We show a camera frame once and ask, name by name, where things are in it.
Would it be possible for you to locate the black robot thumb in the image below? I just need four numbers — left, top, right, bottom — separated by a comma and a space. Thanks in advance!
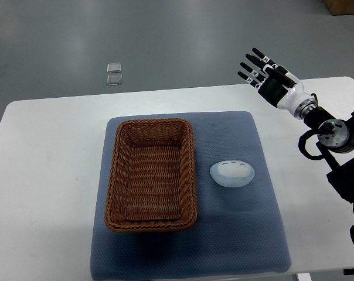
263, 64, 297, 87

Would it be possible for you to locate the upper metal floor plate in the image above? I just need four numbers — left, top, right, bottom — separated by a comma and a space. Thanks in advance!
107, 63, 122, 73

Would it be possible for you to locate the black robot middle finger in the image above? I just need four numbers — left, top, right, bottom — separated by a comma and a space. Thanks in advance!
245, 53, 271, 70

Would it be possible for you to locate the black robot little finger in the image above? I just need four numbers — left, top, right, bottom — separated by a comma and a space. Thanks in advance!
237, 71, 262, 88

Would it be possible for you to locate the light blue plush toy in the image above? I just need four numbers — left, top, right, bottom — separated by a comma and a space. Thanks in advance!
210, 160, 255, 188

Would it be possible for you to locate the metal floor plate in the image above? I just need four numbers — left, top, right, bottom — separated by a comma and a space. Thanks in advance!
106, 74, 122, 86
107, 63, 122, 73

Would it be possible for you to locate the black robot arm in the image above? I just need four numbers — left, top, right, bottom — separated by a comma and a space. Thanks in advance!
238, 48, 354, 247

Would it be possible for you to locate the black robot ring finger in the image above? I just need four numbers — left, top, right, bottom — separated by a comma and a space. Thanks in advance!
240, 62, 266, 80

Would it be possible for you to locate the lower metal floor plate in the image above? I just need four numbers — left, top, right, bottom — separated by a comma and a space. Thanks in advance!
106, 74, 122, 86

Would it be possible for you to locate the brown wicker basket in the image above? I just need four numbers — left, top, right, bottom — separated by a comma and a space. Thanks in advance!
104, 118, 198, 233

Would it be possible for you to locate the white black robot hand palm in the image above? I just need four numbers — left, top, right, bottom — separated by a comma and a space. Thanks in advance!
258, 73, 315, 119

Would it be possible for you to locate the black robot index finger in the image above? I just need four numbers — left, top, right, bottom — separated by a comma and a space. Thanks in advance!
252, 47, 277, 66

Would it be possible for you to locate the blue fabric mat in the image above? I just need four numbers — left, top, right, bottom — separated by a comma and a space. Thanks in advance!
90, 111, 291, 280

